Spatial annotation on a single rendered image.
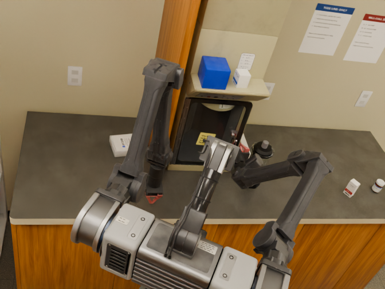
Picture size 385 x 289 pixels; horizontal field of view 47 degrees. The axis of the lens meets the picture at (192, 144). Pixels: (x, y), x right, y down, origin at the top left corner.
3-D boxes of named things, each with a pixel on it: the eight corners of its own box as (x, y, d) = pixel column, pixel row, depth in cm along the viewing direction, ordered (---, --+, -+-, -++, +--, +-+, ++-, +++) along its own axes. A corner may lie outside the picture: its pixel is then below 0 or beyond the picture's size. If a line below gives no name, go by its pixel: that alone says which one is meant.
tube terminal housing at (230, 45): (161, 136, 236) (190, -1, 187) (219, 139, 244) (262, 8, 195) (167, 170, 218) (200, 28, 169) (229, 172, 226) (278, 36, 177)
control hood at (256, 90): (185, 92, 188) (189, 72, 181) (256, 97, 196) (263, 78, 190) (189, 109, 180) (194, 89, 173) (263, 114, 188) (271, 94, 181)
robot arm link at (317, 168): (325, 141, 149) (342, 162, 152) (295, 149, 160) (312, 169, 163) (264, 246, 126) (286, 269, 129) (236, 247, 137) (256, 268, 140)
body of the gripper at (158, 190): (160, 176, 181) (162, 163, 176) (162, 195, 174) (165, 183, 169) (144, 176, 179) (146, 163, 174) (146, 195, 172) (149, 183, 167)
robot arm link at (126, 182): (107, 185, 132) (124, 191, 131) (123, 164, 140) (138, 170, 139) (107, 206, 138) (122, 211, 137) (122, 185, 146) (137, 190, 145)
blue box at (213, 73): (197, 74, 182) (201, 55, 176) (220, 75, 184) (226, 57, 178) (201, 88, 174) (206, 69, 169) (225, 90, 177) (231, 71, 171)
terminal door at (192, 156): (171, 163, 215) (187, 96, 189) (230, 166, 223) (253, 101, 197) (171, 164, 214) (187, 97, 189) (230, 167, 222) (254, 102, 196)
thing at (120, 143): (109, 141, 225) (109, 135, 223) (139, 138, 231) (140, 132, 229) (114, 157, 217) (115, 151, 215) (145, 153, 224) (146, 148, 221)
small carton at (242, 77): (231, 81, 183) (235, 68, 179) (243, 81, 185) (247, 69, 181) (235, 88, 180) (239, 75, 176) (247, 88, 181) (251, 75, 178)
